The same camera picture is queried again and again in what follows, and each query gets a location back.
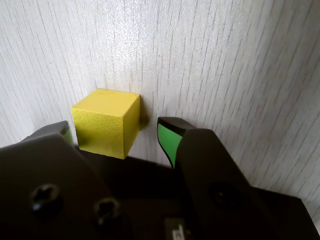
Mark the yellow wooden cube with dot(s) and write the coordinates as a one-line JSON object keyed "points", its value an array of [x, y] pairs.
{"points": [[102, 125]]}

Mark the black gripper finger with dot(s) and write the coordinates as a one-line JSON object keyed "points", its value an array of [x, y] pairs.
{"points": [[45, 175], [212, 170]]}

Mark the black cardboard box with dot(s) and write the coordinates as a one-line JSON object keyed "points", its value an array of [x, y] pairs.
{"points": [[287, 217]]}

